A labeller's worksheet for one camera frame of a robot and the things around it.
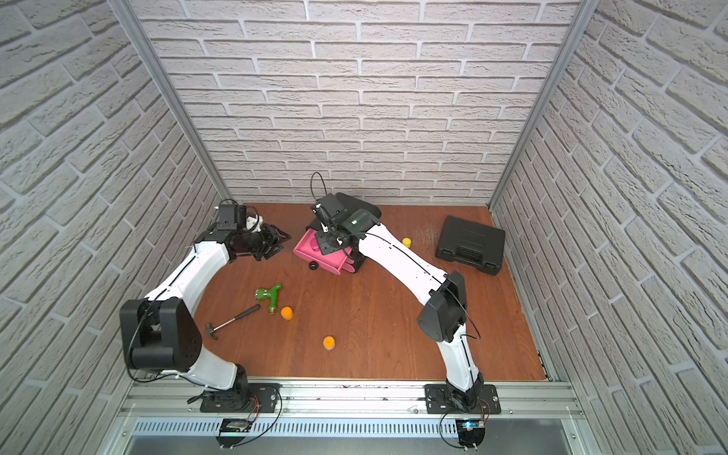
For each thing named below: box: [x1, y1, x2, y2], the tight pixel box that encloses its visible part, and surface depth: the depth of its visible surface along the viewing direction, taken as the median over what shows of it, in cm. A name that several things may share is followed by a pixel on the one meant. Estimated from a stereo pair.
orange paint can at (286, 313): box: [280, 306, 294, 322], surface depth 89 cm
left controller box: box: [216, 418, 250, 450], surface depth 71 cm
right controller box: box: [455, 418, 486, 452], surface depth 71 cm
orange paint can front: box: [322, 335, 337, 351], surface depth 83 cm
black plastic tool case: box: [435, 215, 506, 276], surface depth 102 cm
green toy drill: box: [254, 283, 283, 315], surface depth 92 cm
